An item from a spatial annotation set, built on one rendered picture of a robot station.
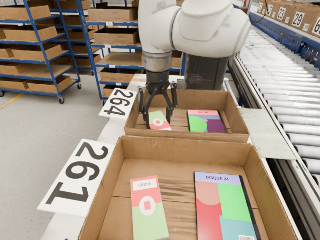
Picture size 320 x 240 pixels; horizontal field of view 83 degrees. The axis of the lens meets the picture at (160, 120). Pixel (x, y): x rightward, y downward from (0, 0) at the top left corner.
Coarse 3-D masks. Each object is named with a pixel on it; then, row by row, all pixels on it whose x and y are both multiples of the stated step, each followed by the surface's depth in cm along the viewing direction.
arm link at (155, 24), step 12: (144, 0) 44; (156, 0) 43; (168, 0) 44; (144, 12) 45; (156, 12) 44; (168, 12) 44; (144, 24) 47; (156, 24) 45; (168, 24) 44; (144, 36) 49; (156, 36) 47; (168, 36) 45; (144, 48) 52; (156, 48) 50; (168, 48) 49
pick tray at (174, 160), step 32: (128, 160) 57; (160, 160) 57; (192, 160) 56; (224, 160) 55; (256, 160) 47; (96, 192) 38; (128, 192) 48; (160, 192) 48; (192, 192) 48; (256, 192) 46; (96, 224) 39; (128, 224) 42; (192, 224) 42; (288, 224) 34
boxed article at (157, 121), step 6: (150, 114) 75; (156, 114) 75; (162, 114) 75; (150, 120) 72; (156, 120) 72; (162, 120) 72; (150, 126) 69; (156, 126) 69; (162, 126) 69; (168, 126) 69
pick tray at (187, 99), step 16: (144, 96) 80; (160, 96) 79; (192, 96) 78; (208, 96) 78; (224, 96) 77; (176, 112) 79; (224, 112) 79; (128, 128) 56; (144, 128) 70; (176, 128) 70; (240, 128) 60
